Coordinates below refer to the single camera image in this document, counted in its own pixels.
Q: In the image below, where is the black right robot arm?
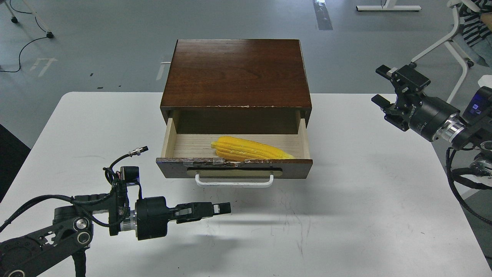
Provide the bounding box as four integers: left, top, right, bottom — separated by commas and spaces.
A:
371, 65, 492, 224

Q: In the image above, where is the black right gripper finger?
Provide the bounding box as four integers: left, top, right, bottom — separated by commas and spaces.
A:
376, 65, 431, 106
371, 94, 409, 132

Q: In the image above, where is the wooden drawer with white handle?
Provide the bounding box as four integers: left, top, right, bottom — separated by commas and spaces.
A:
156, 108, 313, 188

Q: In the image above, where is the yellow corn cob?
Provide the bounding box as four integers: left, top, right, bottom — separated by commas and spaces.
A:
210, 136, 295, 162

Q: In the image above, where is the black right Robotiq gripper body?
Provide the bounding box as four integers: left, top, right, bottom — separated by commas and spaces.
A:
399, 96, 466, 143

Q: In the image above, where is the white chair frame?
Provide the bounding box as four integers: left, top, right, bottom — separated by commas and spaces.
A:
409, 0, 487, 103

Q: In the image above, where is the white desk leg base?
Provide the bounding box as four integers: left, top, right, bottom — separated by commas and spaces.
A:
356, 0, 422, 12

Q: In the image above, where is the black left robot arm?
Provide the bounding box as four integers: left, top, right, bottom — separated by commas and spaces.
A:
1, 147, 231, 277

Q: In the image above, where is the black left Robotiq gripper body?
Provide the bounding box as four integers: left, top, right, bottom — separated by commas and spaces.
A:
120, 196, 178, 240

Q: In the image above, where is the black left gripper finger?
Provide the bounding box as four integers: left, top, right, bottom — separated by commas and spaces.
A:
175, 202, 231, 224

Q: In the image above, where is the black floor cable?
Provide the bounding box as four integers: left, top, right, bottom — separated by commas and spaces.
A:
0, 0, 54, 73

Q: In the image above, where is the dark wooden drawer cabinet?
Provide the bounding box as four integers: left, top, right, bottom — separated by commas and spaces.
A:
160, 39, 312, 134

